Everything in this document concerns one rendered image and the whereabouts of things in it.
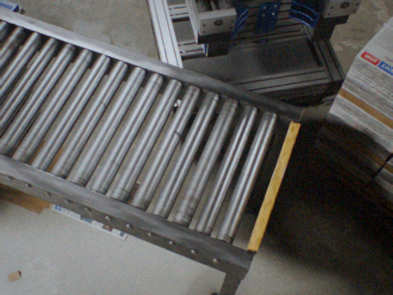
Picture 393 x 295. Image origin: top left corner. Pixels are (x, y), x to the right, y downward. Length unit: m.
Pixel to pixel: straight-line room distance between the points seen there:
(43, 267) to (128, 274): 0.37
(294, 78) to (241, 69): 0.26
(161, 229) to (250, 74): 1.20
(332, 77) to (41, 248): 1.56
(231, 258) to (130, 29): 1.77
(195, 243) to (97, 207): 0.29
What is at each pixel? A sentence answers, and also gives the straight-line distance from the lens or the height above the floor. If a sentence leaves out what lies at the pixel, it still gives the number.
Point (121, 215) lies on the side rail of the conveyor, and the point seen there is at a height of 0.80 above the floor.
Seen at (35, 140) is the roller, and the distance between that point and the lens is 1.51.
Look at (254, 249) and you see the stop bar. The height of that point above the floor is 0.82.
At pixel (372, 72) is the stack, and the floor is 0.80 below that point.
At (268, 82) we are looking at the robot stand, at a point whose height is 0.23.
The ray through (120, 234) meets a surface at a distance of 2.17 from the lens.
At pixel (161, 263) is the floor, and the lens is 2.12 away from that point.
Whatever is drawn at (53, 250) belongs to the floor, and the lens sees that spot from 2.21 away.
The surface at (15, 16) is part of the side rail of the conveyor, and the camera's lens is 1.82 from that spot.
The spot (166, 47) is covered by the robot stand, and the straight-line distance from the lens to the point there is 2.38.
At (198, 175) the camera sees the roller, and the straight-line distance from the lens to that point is 1.38.
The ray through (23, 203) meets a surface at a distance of 2.32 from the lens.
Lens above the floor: 2.05
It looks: 62 degrees down
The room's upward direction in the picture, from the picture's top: 3 degrees clockwise
